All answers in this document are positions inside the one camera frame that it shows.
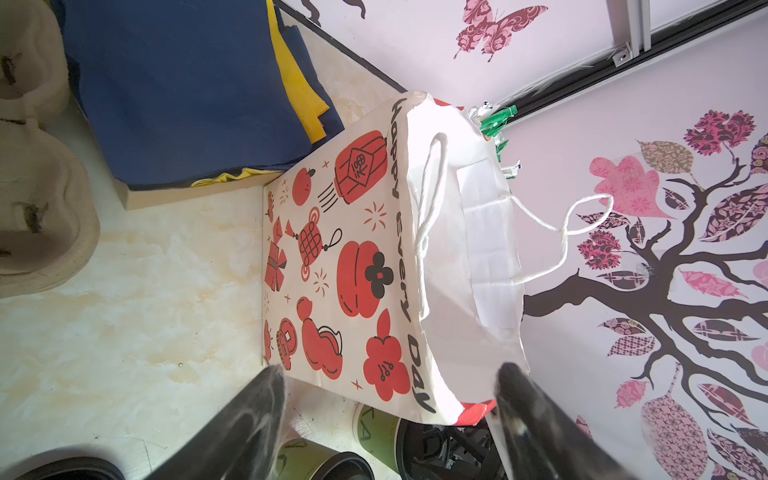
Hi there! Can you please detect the stack of black lids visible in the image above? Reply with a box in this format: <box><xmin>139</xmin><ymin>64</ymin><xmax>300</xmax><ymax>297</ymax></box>
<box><xmin>15</xmin><ymin>457</ymin><xmax>125</xmax><ymax>480</ymax></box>

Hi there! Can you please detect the aluminium rail back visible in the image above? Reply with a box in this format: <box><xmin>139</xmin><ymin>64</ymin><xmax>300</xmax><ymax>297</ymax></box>
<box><xmin>606</xmin><ymin>0</ymin><xmax>652</xmax><ymax>67</ymax></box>

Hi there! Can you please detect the navy napkin stack box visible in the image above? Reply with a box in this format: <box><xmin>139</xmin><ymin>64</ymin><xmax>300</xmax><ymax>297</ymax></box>
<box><xmin>52</xmin><ymin>1</ymin><xmax>343</xmax><ymax>208</ymax></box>

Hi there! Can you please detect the green paper cup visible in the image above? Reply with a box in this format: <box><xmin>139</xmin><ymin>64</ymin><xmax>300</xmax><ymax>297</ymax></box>
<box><xmin>352</xmin><ymin>404</ymin><xmax>412</xmax><ymax>479</ymax></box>
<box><xmin>274</xmin><ymin>438</ymin><xmax>374</xmax><ymax>480</ymax></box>

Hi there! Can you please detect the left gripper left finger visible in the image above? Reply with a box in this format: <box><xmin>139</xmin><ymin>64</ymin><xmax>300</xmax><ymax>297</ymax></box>
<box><xmin>149</xmin><ymin>365</ymin><xmax>286</xmax><ymax>480</ymax></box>

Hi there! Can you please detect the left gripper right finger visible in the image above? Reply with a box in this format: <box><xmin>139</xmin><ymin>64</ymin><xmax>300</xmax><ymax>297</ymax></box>
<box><xmin>495</xmin><ymin>363</ymin><xmax>635</xmax><ymax>479</ymax></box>

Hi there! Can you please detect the white red paper bag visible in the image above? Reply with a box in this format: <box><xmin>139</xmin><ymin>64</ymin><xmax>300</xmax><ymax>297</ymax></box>
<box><xmin>261</xmin><ymin>92</ymin><xmax>532</xmax><ymax>426</ymax></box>

